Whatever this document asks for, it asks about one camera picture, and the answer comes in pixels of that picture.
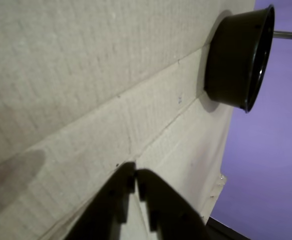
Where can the grey thin rod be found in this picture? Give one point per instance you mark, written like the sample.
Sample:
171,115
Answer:
290,35

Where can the black round plastic bin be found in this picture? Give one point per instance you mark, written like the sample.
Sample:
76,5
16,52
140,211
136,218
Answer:
230,62

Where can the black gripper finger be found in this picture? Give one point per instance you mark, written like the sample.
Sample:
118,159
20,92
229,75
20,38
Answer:
170,215
103,207

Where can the brown cardboard sheet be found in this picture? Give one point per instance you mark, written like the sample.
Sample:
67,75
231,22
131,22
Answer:
73,87

